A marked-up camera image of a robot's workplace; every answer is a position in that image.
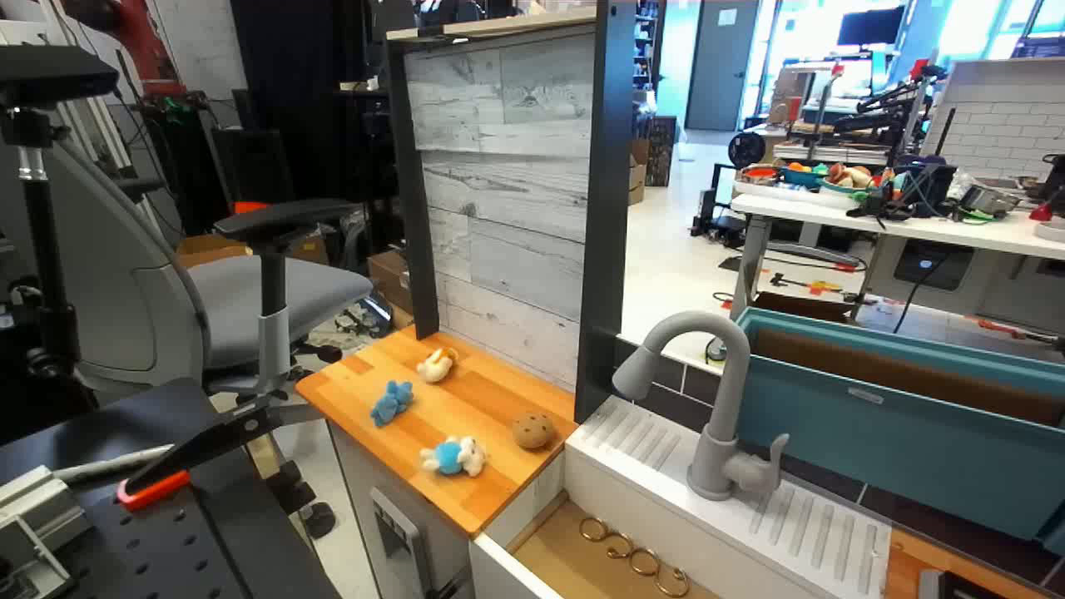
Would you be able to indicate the silver aluminium bracket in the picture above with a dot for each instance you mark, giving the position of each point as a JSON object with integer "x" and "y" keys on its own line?
{"x": 38, "y": 516}

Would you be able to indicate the brown toy cookie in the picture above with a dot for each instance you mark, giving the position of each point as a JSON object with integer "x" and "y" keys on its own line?
{"x": 533, "y": 435}

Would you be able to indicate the grey office chair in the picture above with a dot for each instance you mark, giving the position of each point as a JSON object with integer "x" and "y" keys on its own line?
{"x": 148, "y": 320}

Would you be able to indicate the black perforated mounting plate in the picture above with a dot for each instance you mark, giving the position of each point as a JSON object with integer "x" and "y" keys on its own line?
{"x": 220, "y": 538}

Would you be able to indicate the white toy sink basin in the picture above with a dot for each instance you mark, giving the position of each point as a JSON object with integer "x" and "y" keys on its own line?
{"x": 610, "y": 516}

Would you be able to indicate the blue and white plush toy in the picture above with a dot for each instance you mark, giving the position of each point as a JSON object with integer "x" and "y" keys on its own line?
{"x": 455, "y": 458}

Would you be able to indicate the black clamp with orange tip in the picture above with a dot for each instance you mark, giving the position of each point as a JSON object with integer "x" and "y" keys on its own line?
{"x": 174, "y": 472}

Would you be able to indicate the wooden toy kitchen counter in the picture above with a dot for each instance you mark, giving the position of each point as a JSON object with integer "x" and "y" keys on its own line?
{"x": 416, "y": 525}

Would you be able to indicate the teal storage bin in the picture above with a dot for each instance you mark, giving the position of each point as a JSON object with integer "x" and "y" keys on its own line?
{"x": 964, "y": 430}

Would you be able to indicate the grey sink faucet spout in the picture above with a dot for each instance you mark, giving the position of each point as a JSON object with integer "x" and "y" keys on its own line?
{"x": 717, "y": 463}

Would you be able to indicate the whitewashed wood back panel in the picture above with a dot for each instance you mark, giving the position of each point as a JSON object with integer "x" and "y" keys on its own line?
{"x": 514, "y": 186}

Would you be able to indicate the black camera stand pole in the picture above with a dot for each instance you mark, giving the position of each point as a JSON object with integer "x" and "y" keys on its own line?
{"x": 35, "y": 78}

